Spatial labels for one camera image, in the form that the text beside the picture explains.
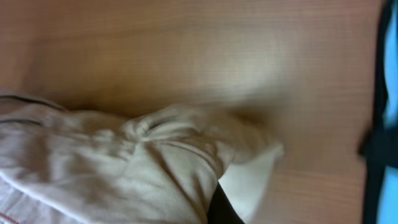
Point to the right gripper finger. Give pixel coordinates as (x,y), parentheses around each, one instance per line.
(220,210)

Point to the black garment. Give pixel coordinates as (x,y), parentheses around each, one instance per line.
(372,146)

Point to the beige khaki shorts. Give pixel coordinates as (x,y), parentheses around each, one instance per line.
(60,166)

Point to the light blue garment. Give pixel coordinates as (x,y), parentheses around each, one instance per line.
(387,211)

